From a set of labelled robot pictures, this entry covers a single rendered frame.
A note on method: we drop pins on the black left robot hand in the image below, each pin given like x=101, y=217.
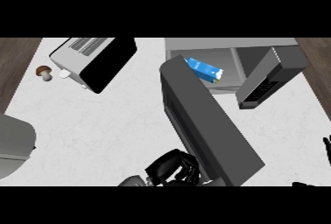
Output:
x=166, y=166

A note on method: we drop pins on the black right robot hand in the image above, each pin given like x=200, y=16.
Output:
x=328, y=150

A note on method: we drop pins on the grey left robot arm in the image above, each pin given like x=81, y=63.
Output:
x=132, y=181

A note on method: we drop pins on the grey microwave body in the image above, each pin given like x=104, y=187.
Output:
x=263, y=62

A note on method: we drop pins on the blue milk carton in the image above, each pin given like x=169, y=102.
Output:
x=204, y=70

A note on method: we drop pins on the pale grey rounded appliance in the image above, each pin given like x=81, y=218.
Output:
x=13, y=145

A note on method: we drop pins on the silver and black toaster oven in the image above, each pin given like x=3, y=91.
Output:
x=96, y=62

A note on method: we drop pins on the brown mushroom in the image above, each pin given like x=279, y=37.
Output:
x=43, y=71

